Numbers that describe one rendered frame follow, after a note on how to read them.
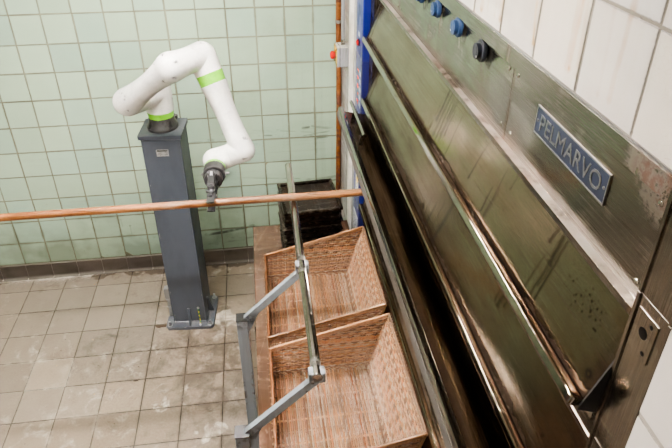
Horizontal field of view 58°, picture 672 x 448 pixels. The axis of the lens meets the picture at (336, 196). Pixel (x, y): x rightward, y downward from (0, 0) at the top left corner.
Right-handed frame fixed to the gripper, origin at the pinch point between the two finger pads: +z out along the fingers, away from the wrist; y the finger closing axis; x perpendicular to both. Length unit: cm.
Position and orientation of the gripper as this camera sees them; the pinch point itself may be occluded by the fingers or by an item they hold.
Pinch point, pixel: (211, 202)
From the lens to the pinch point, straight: 241.2
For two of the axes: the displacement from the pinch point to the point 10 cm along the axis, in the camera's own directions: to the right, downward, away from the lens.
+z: 1.2, 5.2, -8.5
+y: 0.0, 8.5, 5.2
